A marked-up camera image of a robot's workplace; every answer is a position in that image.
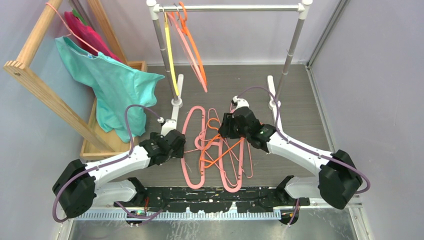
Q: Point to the right thick pink hanger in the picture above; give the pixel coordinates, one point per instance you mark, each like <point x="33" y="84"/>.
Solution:
<point x="229" y="161"/>

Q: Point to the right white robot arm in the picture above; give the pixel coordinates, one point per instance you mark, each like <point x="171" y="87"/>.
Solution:
<point x="335" y="177"/>

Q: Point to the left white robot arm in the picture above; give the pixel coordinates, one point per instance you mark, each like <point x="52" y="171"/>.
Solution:
<point x="83" y="185"/>

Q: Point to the pink metal-hook hanger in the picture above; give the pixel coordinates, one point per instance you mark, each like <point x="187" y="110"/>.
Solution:
<point x="179" y="23"/>

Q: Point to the magenta garment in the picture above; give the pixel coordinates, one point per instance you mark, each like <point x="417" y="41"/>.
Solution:
<point x="87" y="38"/>

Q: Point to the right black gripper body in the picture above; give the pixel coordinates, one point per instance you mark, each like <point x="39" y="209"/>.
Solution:
<point x="231" y="129"/>

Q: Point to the orange plastic hanger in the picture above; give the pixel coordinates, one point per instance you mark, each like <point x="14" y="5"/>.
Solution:
<point x="179" y="21"/>

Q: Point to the yellow hanger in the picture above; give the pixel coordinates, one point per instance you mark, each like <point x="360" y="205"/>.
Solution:
<point x="170" y="54"/>

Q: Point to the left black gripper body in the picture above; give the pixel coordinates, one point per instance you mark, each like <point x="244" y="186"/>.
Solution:
<point x="176" y="153"/>

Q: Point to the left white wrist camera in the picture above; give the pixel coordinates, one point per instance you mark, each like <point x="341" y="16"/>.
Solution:
<point x="167" y="125"/>

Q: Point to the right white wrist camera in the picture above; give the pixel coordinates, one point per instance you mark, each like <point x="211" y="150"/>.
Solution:
<point x="237" y="103"/>

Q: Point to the white metal clothes rack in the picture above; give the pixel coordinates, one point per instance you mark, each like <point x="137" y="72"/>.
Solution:
<point x="234" y="33"/>

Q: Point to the teal t-shirt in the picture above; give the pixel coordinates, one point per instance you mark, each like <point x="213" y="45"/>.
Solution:
<point x="120" y="90"/>

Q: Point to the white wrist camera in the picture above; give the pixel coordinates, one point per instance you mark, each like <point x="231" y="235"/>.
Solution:
<point x="237" y="103"/>
<point x="167" y="125"/>

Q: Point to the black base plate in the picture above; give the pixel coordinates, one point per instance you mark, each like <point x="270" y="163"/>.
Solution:
<point x="210" y="203"/>

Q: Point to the thin pink wire hanger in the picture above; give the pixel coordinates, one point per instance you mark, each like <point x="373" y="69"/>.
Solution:
<point x="69" y="29"/>

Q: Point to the wooden clothes rack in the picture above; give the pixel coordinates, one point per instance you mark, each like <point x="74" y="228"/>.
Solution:
<point x="29" y="130"/>

